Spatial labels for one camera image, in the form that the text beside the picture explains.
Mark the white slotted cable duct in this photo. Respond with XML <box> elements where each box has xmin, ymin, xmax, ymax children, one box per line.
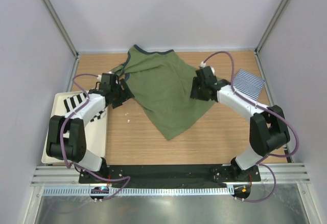
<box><xmin>42</xmin><ymin>186</ymin><xmax>234</xmax><ymax>197</ymax></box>

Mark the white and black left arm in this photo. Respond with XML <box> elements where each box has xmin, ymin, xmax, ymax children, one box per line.
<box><xmin>45</xmin><ymin>72</ymin><xmax>134</xmax><ymax>183</ymax></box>

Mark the black white striped tank top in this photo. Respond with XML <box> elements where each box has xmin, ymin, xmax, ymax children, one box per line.
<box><xmin>64</xmin><ymin>93</ymin><xmax>107</xmax><ymax>125</ymax></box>

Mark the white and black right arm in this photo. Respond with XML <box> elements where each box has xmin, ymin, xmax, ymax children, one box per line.
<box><xmin>190</xmin><ymin>66</ymin><xmax>290</xmax><ymax>181</ymax></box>

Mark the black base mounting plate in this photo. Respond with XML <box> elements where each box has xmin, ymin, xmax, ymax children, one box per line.
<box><xmin>78</xmin><ymin>164</ymin><xmax>262</xmax><ymax>189</ymax></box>

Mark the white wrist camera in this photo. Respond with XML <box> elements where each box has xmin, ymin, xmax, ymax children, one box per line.
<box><xmin>97</xmin><ymin>71</ymin><xmax>119</xmax><ymax>80</ymax></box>
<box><xmin>200</xmin><ymin>61</ymin><xmax>215</xmax><ymax>74</ymax></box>

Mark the blue white striped tank top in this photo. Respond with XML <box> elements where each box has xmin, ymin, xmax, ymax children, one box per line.
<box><xmin>233</xmin><ymin>69</ymin><xmax>265</xmax><ymax>101</ymax></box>

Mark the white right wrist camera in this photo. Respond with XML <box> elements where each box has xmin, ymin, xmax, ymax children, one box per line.
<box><xmin>200</xmin><ymin>61</ymin><xmax>215</xmax><ymax>74</ymax></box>

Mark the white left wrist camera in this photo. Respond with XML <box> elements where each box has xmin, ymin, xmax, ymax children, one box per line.
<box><xmin>97</xmin><ymin>71</ymin><xmax>119</xmax><ymax>80</ymax></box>

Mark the olive green tank top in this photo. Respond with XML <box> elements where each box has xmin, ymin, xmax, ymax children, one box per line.
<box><xmin>111</xmin><ymin>44</ymin><xmax>215</xmax><ymax>140</ymax></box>

